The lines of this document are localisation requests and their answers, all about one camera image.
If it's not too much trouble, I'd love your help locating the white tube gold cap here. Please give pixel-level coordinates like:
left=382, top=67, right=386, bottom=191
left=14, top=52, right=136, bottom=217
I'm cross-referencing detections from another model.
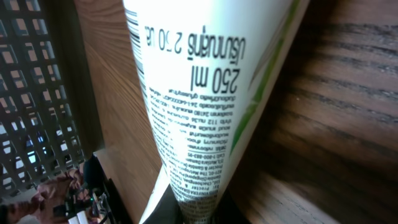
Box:
left=123, top=0, right=309, bottom=223

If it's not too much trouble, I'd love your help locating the grey plastic basket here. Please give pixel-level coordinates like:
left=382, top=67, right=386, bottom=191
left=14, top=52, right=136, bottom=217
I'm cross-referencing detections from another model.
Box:
left=1, top=0, right=103, bottom=202

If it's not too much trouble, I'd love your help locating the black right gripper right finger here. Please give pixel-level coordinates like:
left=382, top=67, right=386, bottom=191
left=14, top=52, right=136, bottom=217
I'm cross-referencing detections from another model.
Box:
left=213, top=190, right=250, bottom=224

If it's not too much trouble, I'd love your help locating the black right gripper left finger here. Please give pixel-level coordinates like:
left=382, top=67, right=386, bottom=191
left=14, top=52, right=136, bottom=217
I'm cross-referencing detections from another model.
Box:
left=144, top=185, right=183, bottom=224

